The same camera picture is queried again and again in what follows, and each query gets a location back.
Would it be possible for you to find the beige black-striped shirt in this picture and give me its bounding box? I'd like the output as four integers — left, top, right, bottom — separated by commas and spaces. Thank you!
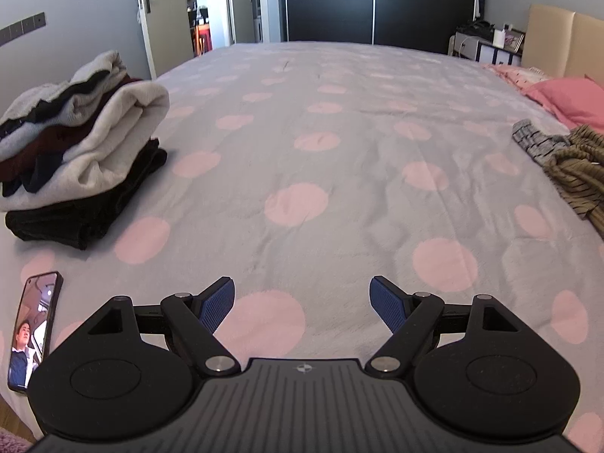
542, 125, 604, 236

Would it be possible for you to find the black smartphone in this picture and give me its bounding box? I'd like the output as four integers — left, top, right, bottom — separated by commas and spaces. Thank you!
7, 271, 63, 394

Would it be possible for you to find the cream fleece folded garment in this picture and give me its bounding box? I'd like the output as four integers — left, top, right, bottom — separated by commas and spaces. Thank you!
1, 81, 170, 213

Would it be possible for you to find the grey pink-dotted bedspread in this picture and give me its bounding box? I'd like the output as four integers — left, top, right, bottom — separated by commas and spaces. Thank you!
1, 43, 603, 452

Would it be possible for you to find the grey patterned garment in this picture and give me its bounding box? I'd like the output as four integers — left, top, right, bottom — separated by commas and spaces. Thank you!
512, 120, 571, 167

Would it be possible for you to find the dark red folded garment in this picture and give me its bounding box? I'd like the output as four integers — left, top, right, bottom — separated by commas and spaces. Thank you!
1, 75, 138, 197

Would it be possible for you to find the grey white folded sweater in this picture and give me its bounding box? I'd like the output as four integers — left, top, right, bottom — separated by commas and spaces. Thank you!
1, 50, 126, 160

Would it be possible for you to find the pink pillow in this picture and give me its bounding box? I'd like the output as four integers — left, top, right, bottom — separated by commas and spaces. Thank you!
483, 65, 604, 134

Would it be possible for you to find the black wardrobe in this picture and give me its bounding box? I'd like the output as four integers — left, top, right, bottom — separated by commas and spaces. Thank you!
285, 0, 484, 54

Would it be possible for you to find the beige padded headboard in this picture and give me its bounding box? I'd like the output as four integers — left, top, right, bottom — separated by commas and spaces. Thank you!
521, 4, 604, 85

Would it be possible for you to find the white bedroom door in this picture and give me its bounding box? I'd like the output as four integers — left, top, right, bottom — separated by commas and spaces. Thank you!
138, 0, 194, 79

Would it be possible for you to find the grey wall switch panel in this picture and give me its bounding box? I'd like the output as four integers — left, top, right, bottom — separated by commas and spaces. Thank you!
0, 12, 46, 46

